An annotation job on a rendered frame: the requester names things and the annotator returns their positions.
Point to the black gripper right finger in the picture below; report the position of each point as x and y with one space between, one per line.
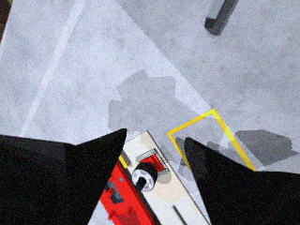
233 194

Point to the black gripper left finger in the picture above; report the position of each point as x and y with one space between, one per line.
81 171

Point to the black rubber tyre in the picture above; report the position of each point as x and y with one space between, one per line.
149 172

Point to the yellow rectangular outline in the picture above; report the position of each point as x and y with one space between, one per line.
227 132

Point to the red rectangular plate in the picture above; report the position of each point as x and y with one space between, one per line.
125 204

